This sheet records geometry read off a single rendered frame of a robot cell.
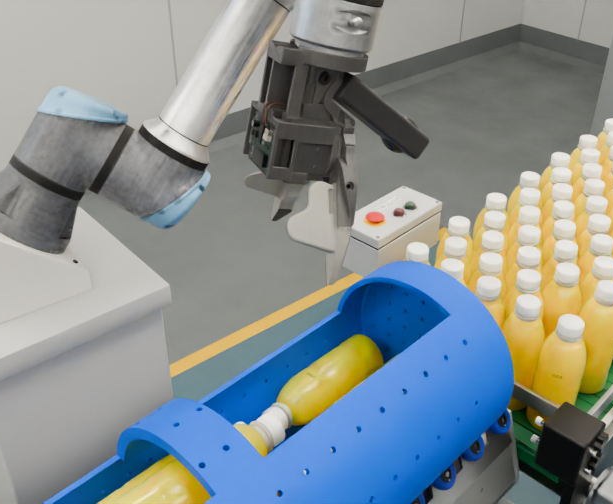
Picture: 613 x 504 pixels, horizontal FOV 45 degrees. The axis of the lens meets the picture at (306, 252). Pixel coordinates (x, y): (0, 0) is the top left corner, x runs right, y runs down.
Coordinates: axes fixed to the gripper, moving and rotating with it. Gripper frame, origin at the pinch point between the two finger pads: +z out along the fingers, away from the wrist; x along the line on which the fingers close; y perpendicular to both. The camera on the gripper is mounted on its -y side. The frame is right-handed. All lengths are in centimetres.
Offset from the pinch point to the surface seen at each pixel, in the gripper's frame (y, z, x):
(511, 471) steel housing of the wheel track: -52, 45, -11
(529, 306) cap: -51, 18, -19
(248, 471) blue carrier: 3.7, 22.9, 5.2
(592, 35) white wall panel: -371, -4, -359
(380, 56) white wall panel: -215, 34, -371
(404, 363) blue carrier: -18.8, 16.8, -3.9
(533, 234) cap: -64, 13, -36
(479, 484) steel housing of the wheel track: -43, 44, -9
